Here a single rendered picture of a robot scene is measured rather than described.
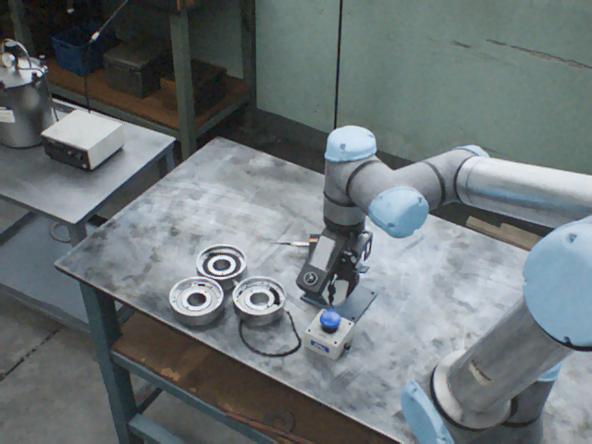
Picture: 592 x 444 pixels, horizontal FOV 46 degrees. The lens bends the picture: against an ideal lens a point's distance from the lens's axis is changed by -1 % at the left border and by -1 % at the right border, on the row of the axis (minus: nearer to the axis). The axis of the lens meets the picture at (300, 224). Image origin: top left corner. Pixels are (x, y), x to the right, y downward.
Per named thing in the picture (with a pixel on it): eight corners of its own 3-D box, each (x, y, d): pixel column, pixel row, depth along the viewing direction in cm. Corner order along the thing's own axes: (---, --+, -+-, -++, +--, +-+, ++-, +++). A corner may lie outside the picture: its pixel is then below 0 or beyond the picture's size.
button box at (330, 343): (302, 347, 134) (303, 330, 131) (321, 324, 138) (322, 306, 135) (340, 364, 131) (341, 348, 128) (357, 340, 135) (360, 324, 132)
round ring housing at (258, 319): (225, 319, 139) (224, 305, 136) (246, 284, 146) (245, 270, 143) (274, 334, 136) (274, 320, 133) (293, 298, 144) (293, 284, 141)
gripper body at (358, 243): (372, 257, 126) (378, 205, 118) (349, 286, 120) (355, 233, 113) (334, 242, 129) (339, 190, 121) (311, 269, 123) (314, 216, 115)
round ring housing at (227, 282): (188, 270, 149) (187, 256, 146) (229, 252, 154) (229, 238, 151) (214, 300, 143) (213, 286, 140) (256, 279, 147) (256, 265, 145)
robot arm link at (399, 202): (453, 184, 101) (407, 146, 108) (391, 207, 96) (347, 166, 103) (445, 226, 106) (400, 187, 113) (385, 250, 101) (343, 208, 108)
